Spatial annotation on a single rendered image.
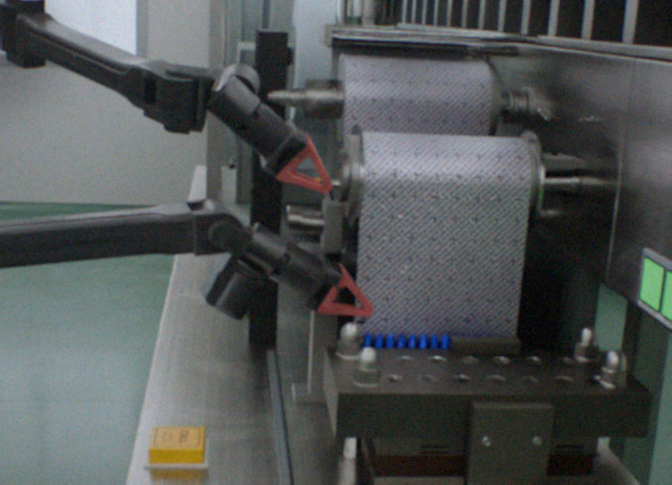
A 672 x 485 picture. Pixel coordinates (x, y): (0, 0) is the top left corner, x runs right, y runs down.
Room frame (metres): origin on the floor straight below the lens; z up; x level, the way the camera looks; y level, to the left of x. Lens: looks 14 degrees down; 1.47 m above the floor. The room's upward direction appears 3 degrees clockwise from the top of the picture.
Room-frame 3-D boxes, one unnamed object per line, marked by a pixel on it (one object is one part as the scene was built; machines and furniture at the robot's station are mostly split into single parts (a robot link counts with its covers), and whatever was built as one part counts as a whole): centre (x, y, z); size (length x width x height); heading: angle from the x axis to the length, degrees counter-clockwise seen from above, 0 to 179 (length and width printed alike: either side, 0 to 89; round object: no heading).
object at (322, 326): (1.36, 0.03, 1.05); 0.06 x 0.05 x 0.31; 97
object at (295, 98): (1.57, 0.09, 1.33); 0.06 x 0.03 x 0.03; 97
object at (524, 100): (1.62, -0.28, 1.33); 0.07 x 0.07 x 0.07; 7
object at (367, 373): (1.11, -0.05, 1.05); 0.04 x 0.04 x 0.04
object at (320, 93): (1.58, 0.04, 1.33); 0.06 x 0.06 x 0.06; 7
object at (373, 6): (2.06, -0.04, 1.50); 0.14 x 0.14 x 0.06
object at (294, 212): (1.36, 0.06, 1.18); 0.04 x 0.02 x 0.04; 7
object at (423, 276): (1.29, -0.15, 1.11); 0.23 x 0.01 x 0.18; 97
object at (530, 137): (1.36, -0.27, 1.25); 0.15 x 0.01 x 0.15; 7
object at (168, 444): (1.15, 0.20, 0.91); 0.07 x 0.07 x 0.02; 7
